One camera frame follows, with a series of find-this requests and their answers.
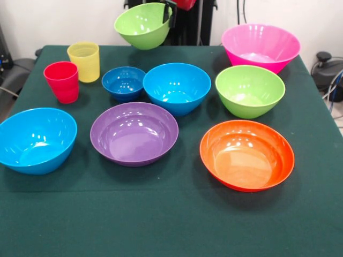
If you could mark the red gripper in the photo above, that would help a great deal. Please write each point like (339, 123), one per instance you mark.
(186, 4)

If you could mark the green plastic bowl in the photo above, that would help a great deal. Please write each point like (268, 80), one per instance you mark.
(249, 88)
(139, 26)

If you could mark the small dark blue bowl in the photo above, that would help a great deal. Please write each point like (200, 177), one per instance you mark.
(123, 85)

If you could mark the yellow plastic cup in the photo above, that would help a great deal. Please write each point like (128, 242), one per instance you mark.
(85, 64)

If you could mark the red plastic cup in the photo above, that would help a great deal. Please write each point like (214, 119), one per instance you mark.
(65, 91)

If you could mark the light blue plastic bowl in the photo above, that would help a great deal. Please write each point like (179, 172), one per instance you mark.
(34, 144)
(177, 85)

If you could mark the pink plastic bowl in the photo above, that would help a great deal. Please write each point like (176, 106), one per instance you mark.
(261, 45)

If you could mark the purple plastic bowl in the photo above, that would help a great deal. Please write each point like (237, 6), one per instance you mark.
(134, 136)

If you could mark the orange plastic bowl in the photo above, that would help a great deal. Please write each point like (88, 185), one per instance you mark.
(246, 158)

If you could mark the grey office chair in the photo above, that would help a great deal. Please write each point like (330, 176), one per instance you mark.
(18, 72)

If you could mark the dark green tablecloth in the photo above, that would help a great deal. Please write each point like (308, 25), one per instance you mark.
(171, 219)

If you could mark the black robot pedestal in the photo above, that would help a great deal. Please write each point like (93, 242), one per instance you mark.
(193, 24)

